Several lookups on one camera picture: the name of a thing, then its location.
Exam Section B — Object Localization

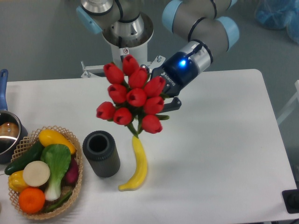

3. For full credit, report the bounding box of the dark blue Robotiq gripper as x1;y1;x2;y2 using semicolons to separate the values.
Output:
140;52;199;112

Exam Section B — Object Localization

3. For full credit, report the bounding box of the red tulip bouquet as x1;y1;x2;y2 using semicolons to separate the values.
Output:
96;55;169;137

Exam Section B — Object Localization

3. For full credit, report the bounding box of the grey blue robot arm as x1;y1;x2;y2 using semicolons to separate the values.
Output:
76;0;239;112

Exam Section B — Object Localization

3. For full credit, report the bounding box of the dark grey ribbed vase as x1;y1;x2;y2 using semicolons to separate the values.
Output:
83;131;121;178

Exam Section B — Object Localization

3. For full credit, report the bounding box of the yellow banana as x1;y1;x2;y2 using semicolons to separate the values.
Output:
118;136;148;191

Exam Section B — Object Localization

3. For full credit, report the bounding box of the yellow squash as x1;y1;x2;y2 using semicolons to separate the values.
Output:
38;129;76;154

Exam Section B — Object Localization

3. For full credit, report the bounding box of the green bok choy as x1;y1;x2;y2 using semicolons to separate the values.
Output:
41;144;71;201

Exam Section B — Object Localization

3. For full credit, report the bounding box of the purple sweet potato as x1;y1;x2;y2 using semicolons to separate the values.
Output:
64;157;79;184

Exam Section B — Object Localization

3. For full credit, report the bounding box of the blue plastic bag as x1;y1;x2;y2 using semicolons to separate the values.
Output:
254;0;299;43

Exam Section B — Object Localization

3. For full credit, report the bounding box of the dark green cucumber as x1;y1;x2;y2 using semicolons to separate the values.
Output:
4;140;44;175

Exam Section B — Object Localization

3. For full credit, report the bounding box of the woven wicker basket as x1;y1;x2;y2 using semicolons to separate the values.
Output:
8;126;83;220

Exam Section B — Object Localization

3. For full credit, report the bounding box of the green chili pepper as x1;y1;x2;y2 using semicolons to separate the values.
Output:
43;191;72;213

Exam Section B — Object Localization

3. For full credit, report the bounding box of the white round radish slice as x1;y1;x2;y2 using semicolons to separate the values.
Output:
22;161;50;187

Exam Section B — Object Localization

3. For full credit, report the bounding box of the black device at table edge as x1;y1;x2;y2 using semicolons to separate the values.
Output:
282;189;299;214

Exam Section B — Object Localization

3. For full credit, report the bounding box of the yellow bell pepper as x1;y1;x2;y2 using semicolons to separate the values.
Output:
8;170;29;193

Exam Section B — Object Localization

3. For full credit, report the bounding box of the orange fruit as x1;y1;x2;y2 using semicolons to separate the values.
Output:
18;188;45;214

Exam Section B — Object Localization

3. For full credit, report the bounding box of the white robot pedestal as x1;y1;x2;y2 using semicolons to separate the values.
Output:
80;11;166;79

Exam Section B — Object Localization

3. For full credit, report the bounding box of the white frame at right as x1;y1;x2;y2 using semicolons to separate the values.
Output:
276;80;299;125

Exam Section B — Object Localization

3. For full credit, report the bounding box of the blue handled saucepan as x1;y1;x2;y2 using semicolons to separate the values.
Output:
0;69;28;164

